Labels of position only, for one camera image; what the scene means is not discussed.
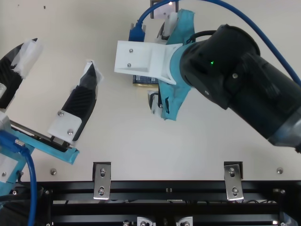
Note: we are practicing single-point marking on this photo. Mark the rectangular tin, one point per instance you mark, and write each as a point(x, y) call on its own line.
point(143, 83)

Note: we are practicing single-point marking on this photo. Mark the small square scanner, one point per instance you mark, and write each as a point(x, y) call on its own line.
point(162, 11)

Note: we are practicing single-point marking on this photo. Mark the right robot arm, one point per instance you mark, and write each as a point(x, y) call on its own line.
point(235, 82)

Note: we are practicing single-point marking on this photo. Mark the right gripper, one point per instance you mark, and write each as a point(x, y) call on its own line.
point(185, 26)

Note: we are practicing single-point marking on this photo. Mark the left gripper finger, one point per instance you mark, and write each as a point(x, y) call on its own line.
point(9, 70)

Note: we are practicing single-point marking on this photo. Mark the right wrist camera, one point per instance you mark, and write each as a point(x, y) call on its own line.
point(141, 56)

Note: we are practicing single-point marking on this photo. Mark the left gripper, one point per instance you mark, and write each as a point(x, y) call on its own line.
point(54, 148)

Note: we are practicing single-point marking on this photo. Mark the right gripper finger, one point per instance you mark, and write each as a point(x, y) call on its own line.
point(155, 103)

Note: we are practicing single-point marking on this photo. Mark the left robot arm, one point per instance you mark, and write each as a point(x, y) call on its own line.
point(11, 212)

